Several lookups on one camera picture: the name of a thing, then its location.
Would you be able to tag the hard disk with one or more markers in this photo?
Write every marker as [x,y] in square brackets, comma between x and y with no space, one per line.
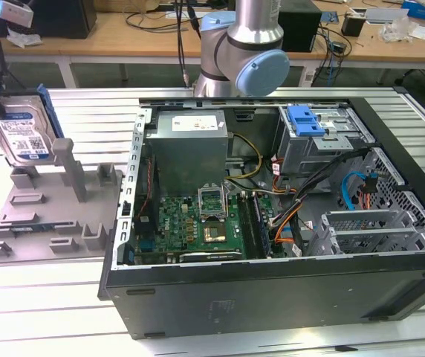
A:
[19,130]

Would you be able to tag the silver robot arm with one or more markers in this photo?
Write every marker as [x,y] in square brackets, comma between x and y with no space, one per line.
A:
[253,22]

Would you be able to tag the crumpled white plastic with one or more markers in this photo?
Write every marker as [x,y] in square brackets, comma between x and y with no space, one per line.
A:
[25,37]

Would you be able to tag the black computer tower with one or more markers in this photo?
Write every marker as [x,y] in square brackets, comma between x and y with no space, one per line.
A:
[64,18]

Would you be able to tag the grey parts rack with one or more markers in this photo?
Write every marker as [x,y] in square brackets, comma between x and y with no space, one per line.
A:
[49,208]

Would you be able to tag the loose RAM stick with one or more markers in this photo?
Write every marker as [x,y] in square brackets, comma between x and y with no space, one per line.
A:
[26,228]

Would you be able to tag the wooden desk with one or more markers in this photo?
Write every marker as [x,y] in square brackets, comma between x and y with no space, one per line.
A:
[142,41]

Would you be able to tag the grey power supply unit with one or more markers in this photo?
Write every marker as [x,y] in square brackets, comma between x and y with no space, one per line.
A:
[186,156]

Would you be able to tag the green motherboard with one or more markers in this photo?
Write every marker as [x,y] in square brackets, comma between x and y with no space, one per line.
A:
[177,230]

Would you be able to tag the locking lever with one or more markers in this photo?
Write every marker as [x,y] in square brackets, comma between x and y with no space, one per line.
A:
[227,202]

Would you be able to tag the CPU socket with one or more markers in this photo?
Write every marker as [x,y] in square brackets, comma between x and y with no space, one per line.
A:
[214,233]

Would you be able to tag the graphics card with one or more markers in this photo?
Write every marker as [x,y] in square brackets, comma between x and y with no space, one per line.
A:
[209,256]

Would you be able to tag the installed RAM stick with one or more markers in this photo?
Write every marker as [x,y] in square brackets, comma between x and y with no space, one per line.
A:
[262,227]

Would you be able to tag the black open PC case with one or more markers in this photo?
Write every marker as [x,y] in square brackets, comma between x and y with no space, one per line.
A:
[235,305]

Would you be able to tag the blue drive cage latch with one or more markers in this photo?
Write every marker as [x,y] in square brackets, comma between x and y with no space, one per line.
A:
[305,122]

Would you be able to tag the large black box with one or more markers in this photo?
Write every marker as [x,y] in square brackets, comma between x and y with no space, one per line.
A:
[301,29]

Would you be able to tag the metal optical drive cage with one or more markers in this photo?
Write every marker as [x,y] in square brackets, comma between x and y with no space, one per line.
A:
[309,156]

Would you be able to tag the small black box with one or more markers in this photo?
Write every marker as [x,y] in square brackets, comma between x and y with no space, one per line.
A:
[353,24]

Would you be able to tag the grey flat device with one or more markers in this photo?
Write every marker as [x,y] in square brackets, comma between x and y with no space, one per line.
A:
[385,15]

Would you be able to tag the clear plastic bag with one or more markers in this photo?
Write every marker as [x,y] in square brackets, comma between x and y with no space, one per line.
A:
[396,29]

